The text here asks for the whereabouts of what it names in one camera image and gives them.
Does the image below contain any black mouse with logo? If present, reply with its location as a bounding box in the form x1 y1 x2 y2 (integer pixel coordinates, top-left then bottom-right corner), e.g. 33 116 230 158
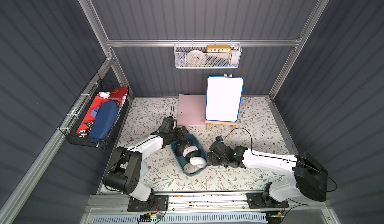
175 139 193 157

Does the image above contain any teal plastic storage box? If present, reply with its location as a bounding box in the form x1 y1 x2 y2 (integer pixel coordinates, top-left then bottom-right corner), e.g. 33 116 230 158
171 134 208 177

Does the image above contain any light grey white mouse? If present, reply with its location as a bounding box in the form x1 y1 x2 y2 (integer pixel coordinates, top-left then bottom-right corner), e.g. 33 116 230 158
183 163 201 175

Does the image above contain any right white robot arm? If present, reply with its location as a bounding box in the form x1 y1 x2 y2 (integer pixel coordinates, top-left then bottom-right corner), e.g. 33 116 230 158
208 140 328 208

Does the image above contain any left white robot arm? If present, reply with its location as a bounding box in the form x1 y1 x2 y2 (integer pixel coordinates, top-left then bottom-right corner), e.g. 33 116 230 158
102 117 189 211

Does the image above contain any pink paper folder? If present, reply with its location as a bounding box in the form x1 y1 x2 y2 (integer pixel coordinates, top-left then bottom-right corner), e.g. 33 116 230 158
177 95 206 126

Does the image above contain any floral table mat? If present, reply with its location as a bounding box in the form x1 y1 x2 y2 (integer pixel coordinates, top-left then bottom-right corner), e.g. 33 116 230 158
118 97 289 192

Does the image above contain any red package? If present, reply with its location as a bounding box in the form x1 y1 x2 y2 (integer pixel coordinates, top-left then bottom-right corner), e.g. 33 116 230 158
77 87 129 137

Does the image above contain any navy blue pouch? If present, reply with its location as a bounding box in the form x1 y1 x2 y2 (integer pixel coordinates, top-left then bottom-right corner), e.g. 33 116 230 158
88 101 120 143

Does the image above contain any white tape roll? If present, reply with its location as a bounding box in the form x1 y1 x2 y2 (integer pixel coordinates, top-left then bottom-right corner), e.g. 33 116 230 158
186 50 207 66

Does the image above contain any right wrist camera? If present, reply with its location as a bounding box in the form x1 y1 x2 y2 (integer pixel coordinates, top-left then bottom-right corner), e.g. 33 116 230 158
216 136 223 143

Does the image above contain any black wire side basket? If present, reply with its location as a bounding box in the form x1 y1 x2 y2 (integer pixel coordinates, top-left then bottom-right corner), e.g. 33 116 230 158
59 74 130 149

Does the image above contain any white wire wall basket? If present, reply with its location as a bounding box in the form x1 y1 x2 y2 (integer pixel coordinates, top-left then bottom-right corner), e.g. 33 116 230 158
174 43 243 69

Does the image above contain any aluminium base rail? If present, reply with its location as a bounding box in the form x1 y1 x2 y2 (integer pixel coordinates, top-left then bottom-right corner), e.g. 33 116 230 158
80 191 341 224

